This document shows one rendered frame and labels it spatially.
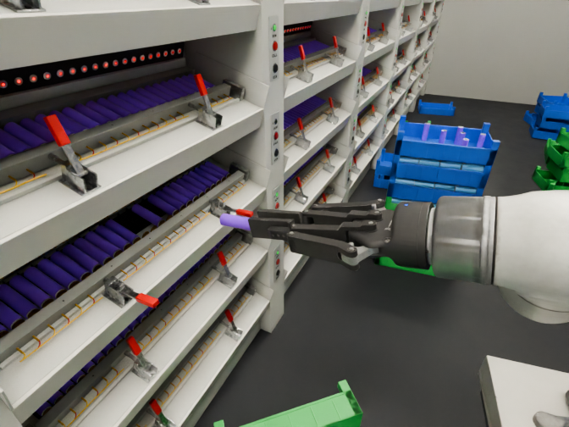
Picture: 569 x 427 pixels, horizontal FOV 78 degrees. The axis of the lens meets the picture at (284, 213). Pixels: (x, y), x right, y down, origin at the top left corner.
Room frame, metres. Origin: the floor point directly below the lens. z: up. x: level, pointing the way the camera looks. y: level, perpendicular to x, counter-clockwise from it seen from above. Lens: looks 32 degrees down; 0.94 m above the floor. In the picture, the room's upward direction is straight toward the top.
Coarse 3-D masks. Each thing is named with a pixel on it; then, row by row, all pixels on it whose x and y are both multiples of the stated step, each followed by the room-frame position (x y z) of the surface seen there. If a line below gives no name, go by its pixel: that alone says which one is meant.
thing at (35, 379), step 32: (224, 160) 0.81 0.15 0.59; (256, 192) 0.73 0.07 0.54; (160, 256) 0.48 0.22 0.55; (192, 256) 0.51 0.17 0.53; (160, 288) 0.44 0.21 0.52; (96, 320) 0.34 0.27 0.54; (128, 320) 0.37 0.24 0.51; (64, 352) 0.29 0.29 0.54; (96, 352) 0.32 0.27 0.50; (0, 384) 0.24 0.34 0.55; (32, 384) 0.25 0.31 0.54
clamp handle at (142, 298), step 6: (120, 288) 0.38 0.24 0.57; (126, 294) 0.38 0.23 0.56; (132, 294) 0.37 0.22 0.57; (138, 294) 0.37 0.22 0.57; (144, 294) 0.37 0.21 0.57; (138, 300) 0.36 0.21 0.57; (144, 300) 0.36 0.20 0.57; (150, 300) 0.36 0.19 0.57; (156, 300) 0.36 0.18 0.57; (150, 306) 0.35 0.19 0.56
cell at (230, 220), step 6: (222, 216) 0.44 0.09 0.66; (228, 216) 0.44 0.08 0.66; (234, 216) 0.44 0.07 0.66; (240, 216) 0.44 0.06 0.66; (222, 222) 0.44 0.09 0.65; (228, 222) 0.43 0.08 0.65; (234, 222) 0.43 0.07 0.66; (240, 222) 0.42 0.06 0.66; (246, 222) 0.42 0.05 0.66; (240, 228) 0.42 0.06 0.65; (246, 228) 0.42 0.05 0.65
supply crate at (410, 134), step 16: (400, 128) 1.27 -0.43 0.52; (416, 128) 1.27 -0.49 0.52; (432, 128) 1.26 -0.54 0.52; (448, 128) 1.24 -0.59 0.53; (464, 128) 1.22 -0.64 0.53; (400, 144) 1.10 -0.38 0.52; (416, 144) 1.09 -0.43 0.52; (432, 144) 1.07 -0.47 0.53; (448, 144) 1.06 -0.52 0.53; (496, 144) 1.02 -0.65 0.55; (448, 160) 1.05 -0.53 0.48; (464, 160) 1.04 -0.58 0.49; (480, 160) 1.02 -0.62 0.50
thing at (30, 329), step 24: (216, 192) 0.66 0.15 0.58; (192, 216) 0.59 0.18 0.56; (144, 240) 0.49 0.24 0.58; (120, 264) 0.43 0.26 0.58; (144, 264) 0.45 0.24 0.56; (72, 288) 0.37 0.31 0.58; (96, 288) 0.39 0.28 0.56; (48, 312) 0.33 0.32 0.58; (24, 336) 0.29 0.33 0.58; (0, 360) 0.27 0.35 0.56
